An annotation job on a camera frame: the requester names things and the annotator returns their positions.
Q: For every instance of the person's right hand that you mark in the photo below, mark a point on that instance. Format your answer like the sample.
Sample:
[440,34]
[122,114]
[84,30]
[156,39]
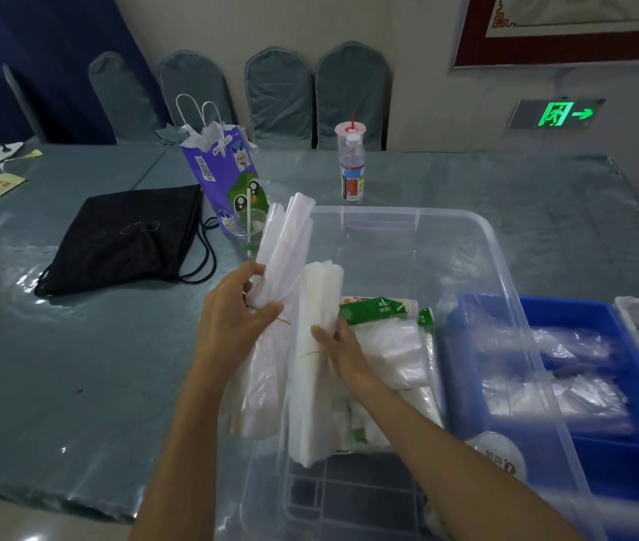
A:
[347,360]

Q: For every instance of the person's left hand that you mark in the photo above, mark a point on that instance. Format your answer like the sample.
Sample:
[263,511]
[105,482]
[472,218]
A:
[223,321]

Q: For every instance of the person's right thumb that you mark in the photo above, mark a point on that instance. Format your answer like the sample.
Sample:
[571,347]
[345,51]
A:
[324,339]

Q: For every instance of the person's left thumb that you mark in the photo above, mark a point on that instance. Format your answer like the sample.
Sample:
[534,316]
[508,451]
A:
[267,313]

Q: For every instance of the white plastic bag bundle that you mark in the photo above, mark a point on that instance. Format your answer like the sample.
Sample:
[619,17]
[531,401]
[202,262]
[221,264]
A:
[283,253]
[314,400]

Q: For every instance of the person's right forearm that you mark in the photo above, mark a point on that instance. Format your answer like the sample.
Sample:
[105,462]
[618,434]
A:
[455,473]

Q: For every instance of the person's left forearm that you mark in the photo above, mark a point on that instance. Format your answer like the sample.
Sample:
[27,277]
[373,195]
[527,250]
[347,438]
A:
[192,461]

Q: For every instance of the green and white packet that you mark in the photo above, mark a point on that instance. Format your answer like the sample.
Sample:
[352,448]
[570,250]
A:
[376,309]

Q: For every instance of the clear plastic bags pile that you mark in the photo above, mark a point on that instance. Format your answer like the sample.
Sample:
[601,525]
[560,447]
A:
[395,354]

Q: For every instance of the clear cup with green straw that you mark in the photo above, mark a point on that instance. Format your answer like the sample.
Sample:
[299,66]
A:
[240,230]

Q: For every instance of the purple paper gift bag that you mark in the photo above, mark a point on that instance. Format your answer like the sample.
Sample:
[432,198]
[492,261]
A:
[218,174]

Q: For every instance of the clear plastic water bottle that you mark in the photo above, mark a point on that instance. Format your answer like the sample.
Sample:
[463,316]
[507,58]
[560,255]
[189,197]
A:
[352,183]

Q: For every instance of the clear plastic storage bin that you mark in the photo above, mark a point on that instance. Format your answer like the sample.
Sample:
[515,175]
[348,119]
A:
[466,264]

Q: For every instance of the clear cup with red straw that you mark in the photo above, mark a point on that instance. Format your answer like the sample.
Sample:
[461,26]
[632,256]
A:
[343,132]

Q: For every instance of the teal tablecloth with clear cover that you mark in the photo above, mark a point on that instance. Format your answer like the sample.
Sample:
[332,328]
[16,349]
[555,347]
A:
[71,360]

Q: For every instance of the round white lid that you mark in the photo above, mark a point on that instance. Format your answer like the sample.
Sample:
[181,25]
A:
[494,453]

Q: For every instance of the grey covered chair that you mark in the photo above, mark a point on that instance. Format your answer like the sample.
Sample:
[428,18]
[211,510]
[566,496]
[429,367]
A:
[125,101]
[353,84]
[23,106]
[279,101]
[198,84]

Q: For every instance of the small clear plastic bag pack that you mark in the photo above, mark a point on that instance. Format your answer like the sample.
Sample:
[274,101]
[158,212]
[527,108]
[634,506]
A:
[573,343]

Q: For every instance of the large clear plastic bag pack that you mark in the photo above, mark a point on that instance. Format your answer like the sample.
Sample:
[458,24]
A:
[567,402]

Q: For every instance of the small yellow paper packet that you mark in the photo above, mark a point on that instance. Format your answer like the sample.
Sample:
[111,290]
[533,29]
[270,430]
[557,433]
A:
[29,154]

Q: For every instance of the white torn paper wrapper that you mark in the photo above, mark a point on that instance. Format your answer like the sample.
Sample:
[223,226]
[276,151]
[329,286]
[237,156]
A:
[6,152]

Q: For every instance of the green lit exit sign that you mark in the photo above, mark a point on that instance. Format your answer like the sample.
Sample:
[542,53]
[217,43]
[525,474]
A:
[556,113]

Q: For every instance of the dark blue curtain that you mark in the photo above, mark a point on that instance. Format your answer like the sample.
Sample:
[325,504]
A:
[43,50]

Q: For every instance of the red framed wall picture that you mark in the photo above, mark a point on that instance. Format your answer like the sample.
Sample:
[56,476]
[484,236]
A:
[567,50]

